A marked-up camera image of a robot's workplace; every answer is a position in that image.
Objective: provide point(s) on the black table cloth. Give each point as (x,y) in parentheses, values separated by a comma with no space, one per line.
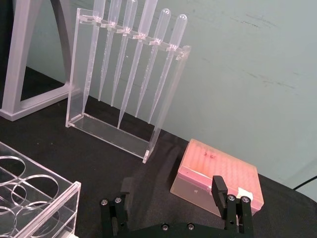
(74,148)

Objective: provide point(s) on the clear acrylic pipette stand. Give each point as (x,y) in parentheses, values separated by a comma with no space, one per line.
(106,135)

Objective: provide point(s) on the pink pipette tip box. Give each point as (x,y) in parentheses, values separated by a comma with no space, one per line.
(218,163)

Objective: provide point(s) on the clear plastic transfer pipette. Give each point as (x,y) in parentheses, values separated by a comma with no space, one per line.
(162,27)
(146,19)
(114,12)
(130,17)
(177,32)
(98,11)

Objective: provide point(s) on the clear acrylic tube rack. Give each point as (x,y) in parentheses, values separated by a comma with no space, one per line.
(37,198)

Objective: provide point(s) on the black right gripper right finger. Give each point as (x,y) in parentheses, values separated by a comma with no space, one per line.
(219,193)

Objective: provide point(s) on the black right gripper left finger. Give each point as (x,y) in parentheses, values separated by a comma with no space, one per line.
(121,213)

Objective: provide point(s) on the white arched plastic stand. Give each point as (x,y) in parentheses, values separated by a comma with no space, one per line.
(17,62)

